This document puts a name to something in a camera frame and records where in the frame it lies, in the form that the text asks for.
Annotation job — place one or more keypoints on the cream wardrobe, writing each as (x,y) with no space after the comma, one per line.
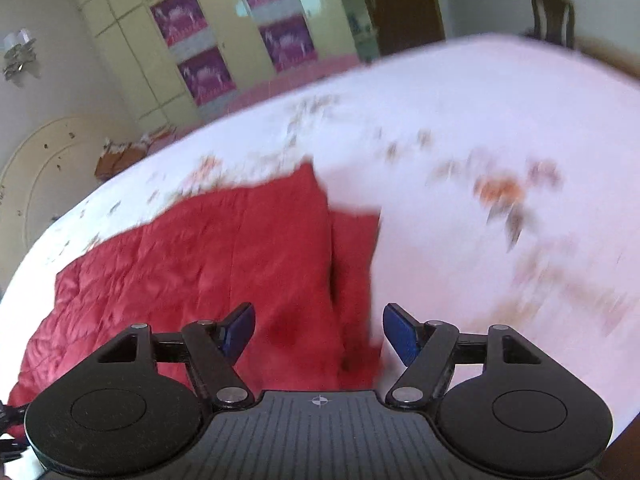
(140,60)

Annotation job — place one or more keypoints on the red down jacket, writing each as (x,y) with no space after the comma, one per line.
(200,270)

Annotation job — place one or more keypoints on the blue shelf ornament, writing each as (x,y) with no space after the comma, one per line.
(357,21)

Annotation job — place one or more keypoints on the wooden chair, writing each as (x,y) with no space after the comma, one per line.
(552,17)

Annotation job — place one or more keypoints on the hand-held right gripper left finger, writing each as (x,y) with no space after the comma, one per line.
(237,332)

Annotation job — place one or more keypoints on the white floral bed sheet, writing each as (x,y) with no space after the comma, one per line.
(450,110)

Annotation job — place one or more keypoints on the brown wooden door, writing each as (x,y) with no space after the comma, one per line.
(400,5)

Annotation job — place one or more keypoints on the cream round headboard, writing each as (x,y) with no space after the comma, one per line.
(45,160)

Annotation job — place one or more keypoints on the pink bed cover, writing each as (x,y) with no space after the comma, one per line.
(260,91)

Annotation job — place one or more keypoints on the open wall shelf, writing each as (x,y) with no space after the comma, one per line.
(357,10)

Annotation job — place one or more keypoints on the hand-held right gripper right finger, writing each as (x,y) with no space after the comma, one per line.
(402,336)

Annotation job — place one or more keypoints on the glass wall lamp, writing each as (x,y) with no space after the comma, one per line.
(20,55)

